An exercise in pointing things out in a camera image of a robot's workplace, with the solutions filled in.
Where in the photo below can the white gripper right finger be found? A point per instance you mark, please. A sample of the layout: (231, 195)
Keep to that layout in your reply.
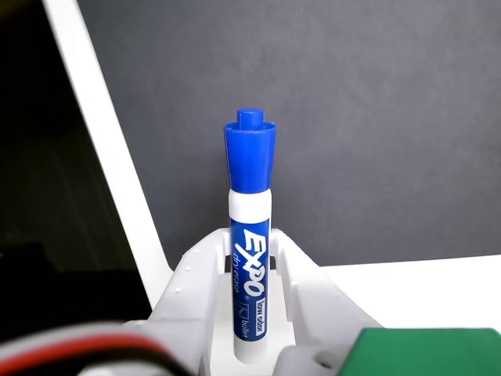
(317, 297)

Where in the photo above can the blue Expo dry-erase marker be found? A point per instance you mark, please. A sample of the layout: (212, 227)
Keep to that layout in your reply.
(249, 235)

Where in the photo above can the dark door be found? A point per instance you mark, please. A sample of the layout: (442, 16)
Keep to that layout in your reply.
(39, 137)

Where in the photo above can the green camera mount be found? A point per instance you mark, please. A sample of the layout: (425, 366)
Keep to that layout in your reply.
(422, 352)

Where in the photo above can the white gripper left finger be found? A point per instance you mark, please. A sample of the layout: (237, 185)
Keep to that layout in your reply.
(188, 290)

